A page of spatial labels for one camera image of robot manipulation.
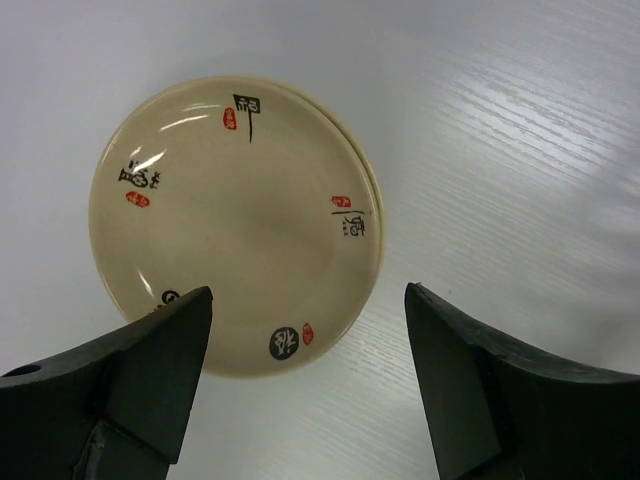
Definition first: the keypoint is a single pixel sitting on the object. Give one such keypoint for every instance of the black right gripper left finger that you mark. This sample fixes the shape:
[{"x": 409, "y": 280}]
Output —
[{"x": 116, "y": 407}]

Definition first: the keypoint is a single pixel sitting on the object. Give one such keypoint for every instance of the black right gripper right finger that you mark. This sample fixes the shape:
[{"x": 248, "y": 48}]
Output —
[{"x": 499, "y": 408}]

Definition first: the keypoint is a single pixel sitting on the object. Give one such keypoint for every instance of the beige plate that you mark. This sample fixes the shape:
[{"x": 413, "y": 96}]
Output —
[{"x": 234, "y": 184}]

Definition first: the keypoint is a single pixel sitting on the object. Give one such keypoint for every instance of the lime green plate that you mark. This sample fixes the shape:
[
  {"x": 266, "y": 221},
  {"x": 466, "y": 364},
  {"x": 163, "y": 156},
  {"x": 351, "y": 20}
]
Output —
[{"x": 374, "y": 190}]

